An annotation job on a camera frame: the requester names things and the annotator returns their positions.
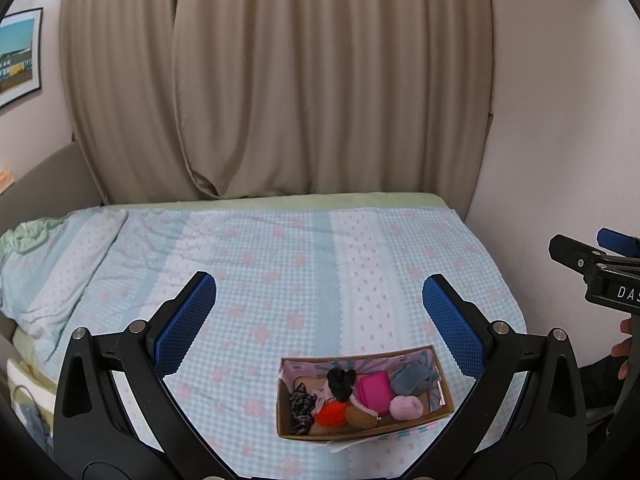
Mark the black patterned sock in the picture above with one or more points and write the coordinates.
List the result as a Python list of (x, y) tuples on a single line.
[(300, 405)]

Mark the person's right forearm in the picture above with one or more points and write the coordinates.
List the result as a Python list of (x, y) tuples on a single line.
[(600, 380)]

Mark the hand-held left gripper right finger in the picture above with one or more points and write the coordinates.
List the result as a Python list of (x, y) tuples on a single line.
[(452, 330)]

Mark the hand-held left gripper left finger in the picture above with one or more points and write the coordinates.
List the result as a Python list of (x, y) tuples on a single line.
[(185, 325)]

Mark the white paper sheet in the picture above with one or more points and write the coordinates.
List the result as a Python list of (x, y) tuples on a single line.
[(340, 445)]

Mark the magenta fabric pouch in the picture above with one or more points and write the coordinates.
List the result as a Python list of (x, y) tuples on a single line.
[(374, 390)]

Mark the person's right hand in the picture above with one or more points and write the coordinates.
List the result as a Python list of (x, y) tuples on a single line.
[(624, 355)]

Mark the pink knitted sock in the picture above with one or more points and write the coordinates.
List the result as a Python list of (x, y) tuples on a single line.
[(322, 394)]

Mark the pink fluffy scrunchie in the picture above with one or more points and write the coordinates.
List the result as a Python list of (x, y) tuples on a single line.
[(405, 406)]

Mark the beige curtain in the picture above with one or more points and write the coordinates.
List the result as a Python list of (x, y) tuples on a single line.
[(275, 75)]

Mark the red fluffy pompom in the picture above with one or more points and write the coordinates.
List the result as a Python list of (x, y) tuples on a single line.
[(330, 415)]

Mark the framed wall picture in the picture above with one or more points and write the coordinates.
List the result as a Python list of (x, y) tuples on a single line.
[(17, 57)]

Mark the cardboard box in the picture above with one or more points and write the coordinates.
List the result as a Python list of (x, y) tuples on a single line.
[(300, 432)]

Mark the grey cloth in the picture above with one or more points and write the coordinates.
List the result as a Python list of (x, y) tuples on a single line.
[(412, 377)]

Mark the grey-brown headboard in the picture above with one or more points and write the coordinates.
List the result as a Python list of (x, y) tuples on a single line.
[(45, 185)]

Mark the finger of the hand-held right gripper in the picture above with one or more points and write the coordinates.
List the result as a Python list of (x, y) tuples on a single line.
[(570, 252), (617, 241)]

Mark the light green bed sheet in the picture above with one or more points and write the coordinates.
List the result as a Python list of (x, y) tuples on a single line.
[(275, 201)]

